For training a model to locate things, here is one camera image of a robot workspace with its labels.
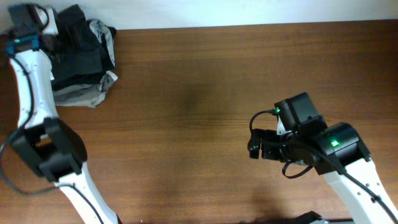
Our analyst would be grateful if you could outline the right black cable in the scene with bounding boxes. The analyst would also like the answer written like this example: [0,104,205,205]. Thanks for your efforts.
[248,109,398,218]

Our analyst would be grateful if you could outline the black folded garment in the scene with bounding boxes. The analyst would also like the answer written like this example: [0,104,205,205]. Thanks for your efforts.
[52,23,116,91]

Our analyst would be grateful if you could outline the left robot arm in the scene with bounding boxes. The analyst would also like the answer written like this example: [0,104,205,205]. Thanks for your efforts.
[1,34,120,223]

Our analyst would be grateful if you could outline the black cable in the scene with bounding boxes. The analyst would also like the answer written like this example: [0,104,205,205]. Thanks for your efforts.
[0,4,105,224]
[248,109,398,218]

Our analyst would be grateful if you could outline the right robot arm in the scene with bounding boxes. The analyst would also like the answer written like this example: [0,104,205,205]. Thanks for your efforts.
[248,120,397,223]

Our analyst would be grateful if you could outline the dark green Nike t-shirt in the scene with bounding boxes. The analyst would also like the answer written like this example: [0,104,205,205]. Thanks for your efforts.
[47,4,107,91]

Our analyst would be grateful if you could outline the left black cable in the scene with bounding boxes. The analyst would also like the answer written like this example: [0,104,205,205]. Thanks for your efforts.
[0,4,105,224]

